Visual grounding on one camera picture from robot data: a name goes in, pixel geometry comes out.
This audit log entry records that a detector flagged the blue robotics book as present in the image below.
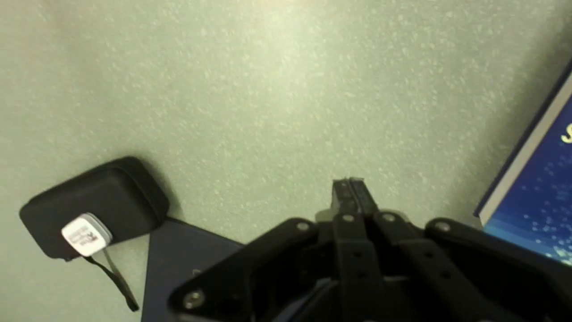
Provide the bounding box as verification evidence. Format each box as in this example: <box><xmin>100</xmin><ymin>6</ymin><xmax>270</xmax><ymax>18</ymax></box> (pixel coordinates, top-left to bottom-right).
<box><xmin>474</xmin><ymin>59</ymin><xmax>572</xmax><ymax>269</ymax></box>

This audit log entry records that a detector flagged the dark blue folder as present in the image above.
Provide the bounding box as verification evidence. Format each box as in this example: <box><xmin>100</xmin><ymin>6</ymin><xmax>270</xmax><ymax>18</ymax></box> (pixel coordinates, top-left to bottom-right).
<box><xmin>140</xmin><ymin>217</ymin><xmax>247</xmax><ymax>322</ymax></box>

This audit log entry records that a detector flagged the black case strap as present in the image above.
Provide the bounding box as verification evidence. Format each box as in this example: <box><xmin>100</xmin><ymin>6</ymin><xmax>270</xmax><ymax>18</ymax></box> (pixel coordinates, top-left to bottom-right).
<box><xmin>82</xmin><ymin>249</ymin><xmax>141</xmax><ymax>313</ymax></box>

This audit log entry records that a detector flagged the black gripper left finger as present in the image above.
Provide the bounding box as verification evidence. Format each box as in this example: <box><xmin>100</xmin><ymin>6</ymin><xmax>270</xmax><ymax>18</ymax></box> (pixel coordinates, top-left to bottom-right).
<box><xmin>168</xmin><ymin>177</ymin><xmax>374</xmax><ymax>322</ymax></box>

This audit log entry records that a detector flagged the black zip case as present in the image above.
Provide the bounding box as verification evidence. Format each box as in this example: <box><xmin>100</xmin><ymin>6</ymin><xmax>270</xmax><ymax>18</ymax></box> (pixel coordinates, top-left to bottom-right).
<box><xmin>18</xmin><ymin>156</ymin><xmax>174</xmax><ymax>263</ymax></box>

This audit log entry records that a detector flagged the small white tag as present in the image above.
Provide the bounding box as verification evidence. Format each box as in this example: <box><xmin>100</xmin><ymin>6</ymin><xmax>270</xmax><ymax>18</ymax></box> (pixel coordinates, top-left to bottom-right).
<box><xmin>59</xmin><ymin>211</ymin><xmax>115</xmax><ymax>260</ymax></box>

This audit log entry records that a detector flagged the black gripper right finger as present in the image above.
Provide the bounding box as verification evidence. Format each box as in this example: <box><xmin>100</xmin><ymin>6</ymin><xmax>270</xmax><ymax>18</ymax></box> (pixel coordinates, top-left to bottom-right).
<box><xmin>347</xmin><ymin>177</ymin><xmax>572</xmax><ymax>322</ymax></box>

